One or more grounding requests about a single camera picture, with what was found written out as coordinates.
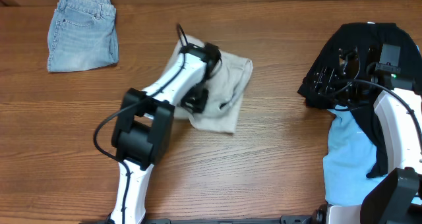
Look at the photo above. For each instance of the beige shorts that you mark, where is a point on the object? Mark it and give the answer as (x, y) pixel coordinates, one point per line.
(225, 94)

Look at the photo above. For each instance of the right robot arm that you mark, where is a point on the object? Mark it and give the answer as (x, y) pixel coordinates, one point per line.
(391, 201)

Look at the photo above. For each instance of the light blue garment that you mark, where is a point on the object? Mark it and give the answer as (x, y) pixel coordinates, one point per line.
(351, 155)

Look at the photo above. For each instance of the black garment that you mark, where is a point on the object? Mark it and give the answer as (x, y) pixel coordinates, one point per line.
(362, 52)

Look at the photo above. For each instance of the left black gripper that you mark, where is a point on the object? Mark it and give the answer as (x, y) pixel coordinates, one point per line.
(195, 101)

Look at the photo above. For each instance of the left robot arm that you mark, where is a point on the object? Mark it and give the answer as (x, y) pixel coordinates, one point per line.
(143, 128)

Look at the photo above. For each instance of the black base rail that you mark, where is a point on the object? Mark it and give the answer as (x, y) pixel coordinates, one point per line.
(318, 216)

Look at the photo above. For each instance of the folded light blue jeans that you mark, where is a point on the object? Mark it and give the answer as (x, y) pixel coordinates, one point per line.
(82, 36)

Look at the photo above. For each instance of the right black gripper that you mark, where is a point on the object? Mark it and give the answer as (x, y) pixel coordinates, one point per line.
(324, 82)

